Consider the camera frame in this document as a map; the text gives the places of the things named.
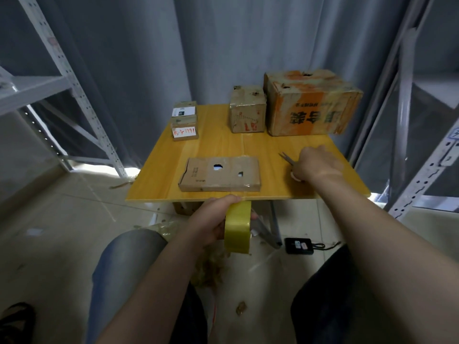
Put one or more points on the person's right hand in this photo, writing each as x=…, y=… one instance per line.
x=319, y=164

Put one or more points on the person's left hand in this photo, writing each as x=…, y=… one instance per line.
x=211, y=218

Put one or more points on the plain brown cardboard box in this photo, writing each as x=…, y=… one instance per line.
x=185, y=208

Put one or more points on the yellow tape roll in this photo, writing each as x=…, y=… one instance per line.
x=238, y=229

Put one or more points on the small cardboard box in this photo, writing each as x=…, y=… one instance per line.
x=237, y=179

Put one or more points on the large orange print cardboard box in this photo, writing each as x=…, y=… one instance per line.
x=308, y=104

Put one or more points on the medium brown cardboard box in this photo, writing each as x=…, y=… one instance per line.
x=247, y=111

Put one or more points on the long white-labelled cardboard box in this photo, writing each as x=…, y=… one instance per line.
x=184, y=121

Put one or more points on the person's left forearm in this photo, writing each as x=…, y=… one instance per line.
x=158, y=290

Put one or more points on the person's right forearm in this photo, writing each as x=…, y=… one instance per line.
x=394, y=254

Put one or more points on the tape scraps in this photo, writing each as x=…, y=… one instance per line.
x=204, y=265

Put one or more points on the person's right leg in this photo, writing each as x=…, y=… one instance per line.
x=323, y=304

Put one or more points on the yellow wooden table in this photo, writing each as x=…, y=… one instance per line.
x=165, y=168

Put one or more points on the black power adapter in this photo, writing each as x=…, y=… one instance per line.
x=298, y=245

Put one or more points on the grey metal shelf unit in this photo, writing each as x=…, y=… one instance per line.
x=423, y=125
x=43, y=86

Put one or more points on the grey curtain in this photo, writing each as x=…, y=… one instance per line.
x=215, y=46

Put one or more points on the black sandal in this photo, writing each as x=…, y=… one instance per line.
x=18, y=322

